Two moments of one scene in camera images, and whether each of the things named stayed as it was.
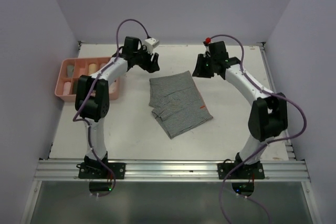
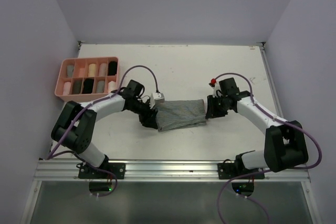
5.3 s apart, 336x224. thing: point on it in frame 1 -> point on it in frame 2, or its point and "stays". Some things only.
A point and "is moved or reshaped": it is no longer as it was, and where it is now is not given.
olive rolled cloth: x=75 y=85 stays
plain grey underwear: x=70 y=68 stays
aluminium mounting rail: x=172 y=170 stays
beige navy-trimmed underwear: x=92 y=68 stays
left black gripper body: x=143 y=56 -> x=143 y=109
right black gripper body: x=213 y=61 -> x=217 y=105
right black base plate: x=247 y=171 stays
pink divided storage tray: x=72 y=68 stays
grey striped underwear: x=176 y=103 is moved or reshaped
